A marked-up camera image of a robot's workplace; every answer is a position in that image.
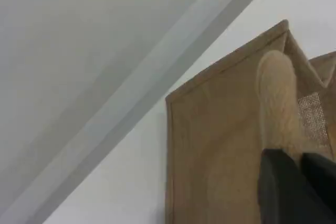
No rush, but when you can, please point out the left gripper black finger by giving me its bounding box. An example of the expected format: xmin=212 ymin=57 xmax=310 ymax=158
xmin=300 ymin=152 xmax=336 ymax=209
xmin=257 ymin=148 xmax=336 ymax=224

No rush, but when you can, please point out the brown jute tote bag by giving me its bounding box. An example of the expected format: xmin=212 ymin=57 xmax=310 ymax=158
xmin=164 ymin=19 xmax=336 ymax=224

